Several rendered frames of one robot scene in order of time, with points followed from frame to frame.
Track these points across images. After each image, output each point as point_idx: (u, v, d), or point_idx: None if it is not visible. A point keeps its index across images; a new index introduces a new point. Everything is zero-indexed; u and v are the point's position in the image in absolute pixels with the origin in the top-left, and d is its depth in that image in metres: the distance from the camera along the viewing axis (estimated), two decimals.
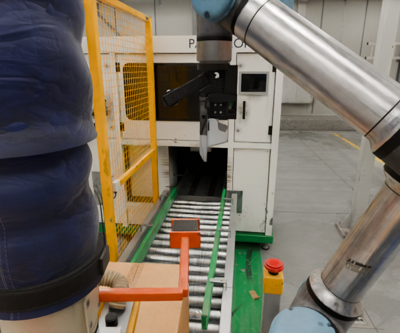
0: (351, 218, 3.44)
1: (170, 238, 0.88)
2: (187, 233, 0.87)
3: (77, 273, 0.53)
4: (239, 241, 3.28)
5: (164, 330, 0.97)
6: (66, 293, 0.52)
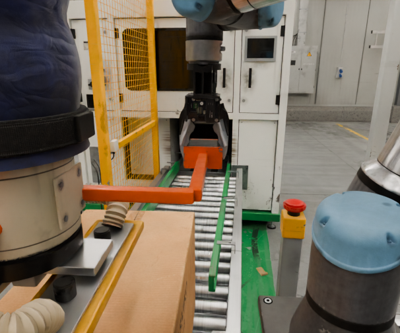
0: None
1: (184, 154, 0.70)
2: (206, 148, 0.69)
3: (37, 121, 0.36)
4: (244, 221, 3.13)
5: (168, 269, 0.82)
6: (20, 144, 0.35)
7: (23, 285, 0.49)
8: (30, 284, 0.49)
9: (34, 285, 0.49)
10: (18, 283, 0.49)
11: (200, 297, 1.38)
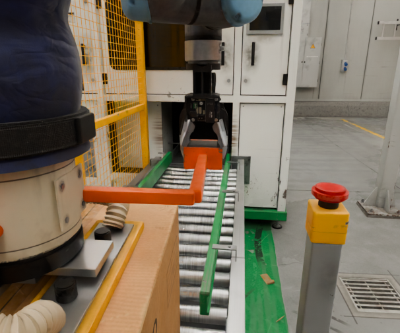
0: (377, 193, 2.92)
1: (184, 156, 0.70)
2: (206, 149, 0.70)
3: (39, 123, 0.37)
4: (246, 220, 2.77)
5: (119, 302, 0.46)
6: (22, 146, 0.36)
7: (23, 281, 0.49)
8: (30, 281, 0.49)
9: (34, 282, 0.49)
10: None
11: (189, 322, 1.02)
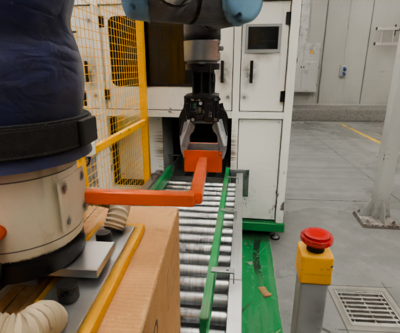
0: (373, 205, 2.99)
1: (185, 158, 0.71)
2: (206, 152, 0.70)
3: (42, 126, 0.37)
4: (245, 230, 2.84)
5: (121, 302, 0.46)
6: (26, 148, 0.36)
7: (25, 283, 0.50)
8: (32, 283, 0.50)
9: (36, 283, 0.50)
10: None
11: None
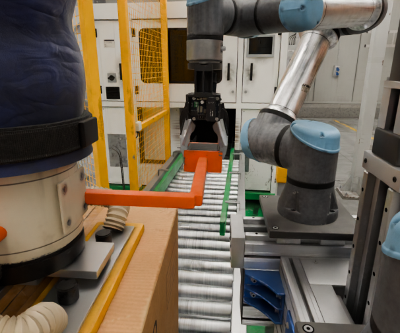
0: (351, 181, 3.64)
1: (185, 158, 0.71)
2: (206, 152, 0.70)
3: (43, 127, 0.37)
4: (246, 201, 3.48)
5: (120, 304, 0.46)
6: (26, 150, 0.36)
7: (25, 283, 0.50)
8: (31, 283, 0.50)
9: (35, 284, 0.50)
10: None
11: None
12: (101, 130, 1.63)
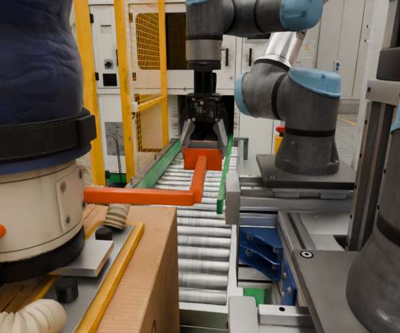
0: None
1: (185, 156, 0.71)
2: (206, 150, 0.70)
3: (41, 125, 0.37)
4: None
5: (117, 304, 0.46)
6: (24, 147, 0.36)
7: (25, 283, 0.50)
8: (32, 283, 0.50)
9: (36, 284, 0.50)
10: (20, 281, 0.50)
11: None
12: (95, 105, 1.58)
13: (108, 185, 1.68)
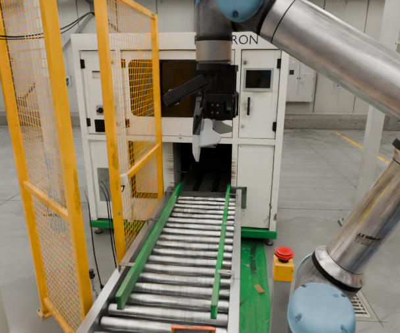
0: None
1: None
2: None
3: None
4: (243, 237, 3.30)
5: None
6: None
7: None
8: None
9: None
10: None
11: (202, 323, 1.56)
12: (78, 203, 1.45)
13: (93, 284, 1.54)
